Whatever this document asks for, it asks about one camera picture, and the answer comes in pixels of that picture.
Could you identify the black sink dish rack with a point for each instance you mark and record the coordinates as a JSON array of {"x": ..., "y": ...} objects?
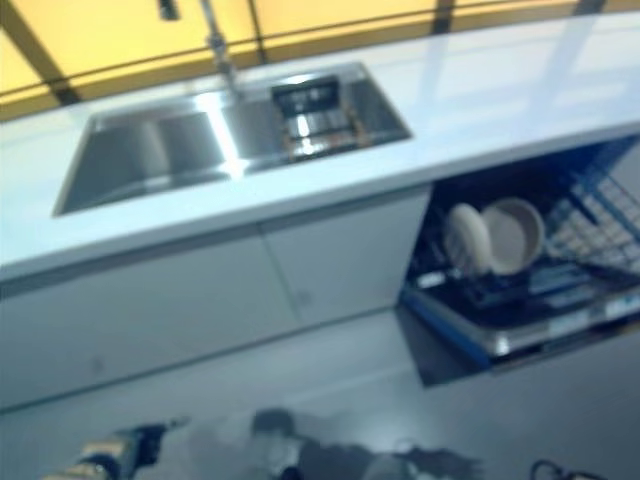
[{"x": 305, "y": 92}]

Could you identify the stainless steel sink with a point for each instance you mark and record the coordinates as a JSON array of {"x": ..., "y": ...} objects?
[{"x": 150, "y": 150}]

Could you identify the yellow window with dark frame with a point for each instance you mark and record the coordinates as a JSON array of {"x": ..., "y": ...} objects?
[{"x": 125, "y": 35}]

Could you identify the chrome kitchen faucet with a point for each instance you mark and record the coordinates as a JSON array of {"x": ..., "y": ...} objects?
[{"x": 220, "y": 50}]

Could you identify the narrow white cabinet door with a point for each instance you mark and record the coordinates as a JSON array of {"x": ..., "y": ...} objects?
[{"x": 350, "y": 250}]

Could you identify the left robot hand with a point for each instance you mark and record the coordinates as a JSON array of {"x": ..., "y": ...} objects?
[{"x": 145, "y": 437}]

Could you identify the wide white cabinet door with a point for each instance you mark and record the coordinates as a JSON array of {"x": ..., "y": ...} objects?
[{"x": 150, "y": 310}]

